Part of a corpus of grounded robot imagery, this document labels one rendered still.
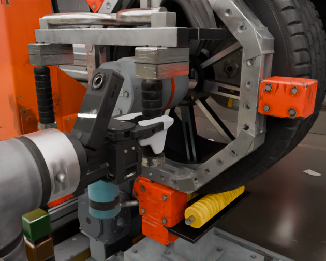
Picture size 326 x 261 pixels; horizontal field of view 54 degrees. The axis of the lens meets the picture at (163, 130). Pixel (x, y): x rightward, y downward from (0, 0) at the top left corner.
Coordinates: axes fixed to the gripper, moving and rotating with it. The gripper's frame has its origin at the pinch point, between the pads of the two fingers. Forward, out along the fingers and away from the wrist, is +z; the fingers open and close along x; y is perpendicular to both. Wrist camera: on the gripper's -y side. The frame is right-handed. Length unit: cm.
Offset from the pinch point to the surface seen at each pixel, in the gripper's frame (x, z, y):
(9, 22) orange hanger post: -62, 6, -17
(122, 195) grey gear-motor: -43, 29, 43
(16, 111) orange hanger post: -63, 4, 10
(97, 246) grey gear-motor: -54, 25, 67
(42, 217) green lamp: -12.8, -17.3, 17.2
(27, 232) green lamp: -13.9, -19.7, 19.5
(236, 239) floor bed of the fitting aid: -18, 75, 75
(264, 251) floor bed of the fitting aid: -5, 74, 75
